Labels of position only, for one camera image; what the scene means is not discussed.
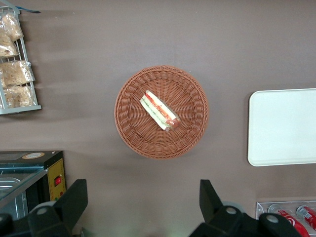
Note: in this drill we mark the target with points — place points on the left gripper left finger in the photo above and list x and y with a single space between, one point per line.
66 207

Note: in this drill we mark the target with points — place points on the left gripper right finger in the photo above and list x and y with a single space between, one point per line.
217 217

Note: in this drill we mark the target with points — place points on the cream plastic tray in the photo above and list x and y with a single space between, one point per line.
281 128

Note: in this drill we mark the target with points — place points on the clear acrylic bottle rack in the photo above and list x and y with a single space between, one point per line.
261 209

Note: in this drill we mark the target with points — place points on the black food warmer appliance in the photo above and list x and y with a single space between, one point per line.
29 160

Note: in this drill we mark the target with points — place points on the red cola bottle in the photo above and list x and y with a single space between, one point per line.
307 213
288 219

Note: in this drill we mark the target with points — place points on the round brown wicker basket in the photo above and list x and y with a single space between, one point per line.
187 138

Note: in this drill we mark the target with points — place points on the clear bagged snack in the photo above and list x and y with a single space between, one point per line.
12 26
7 47
16 72
19 96

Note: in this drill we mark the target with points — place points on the wrapped triangle sandwich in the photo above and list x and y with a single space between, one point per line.
158 109

